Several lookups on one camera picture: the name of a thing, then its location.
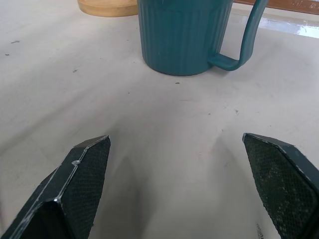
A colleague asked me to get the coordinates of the round wooden board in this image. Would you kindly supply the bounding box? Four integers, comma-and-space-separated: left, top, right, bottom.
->
77, 0, 139, 17

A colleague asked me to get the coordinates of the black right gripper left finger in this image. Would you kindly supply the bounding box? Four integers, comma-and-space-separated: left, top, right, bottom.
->
0, 135, 111, 239

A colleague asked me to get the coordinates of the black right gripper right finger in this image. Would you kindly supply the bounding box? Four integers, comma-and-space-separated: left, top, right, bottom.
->
242, 132, 319, 239

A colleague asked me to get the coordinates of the teal ribbed mug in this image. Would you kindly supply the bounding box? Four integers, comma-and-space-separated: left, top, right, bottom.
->
137, 0, 266, 76

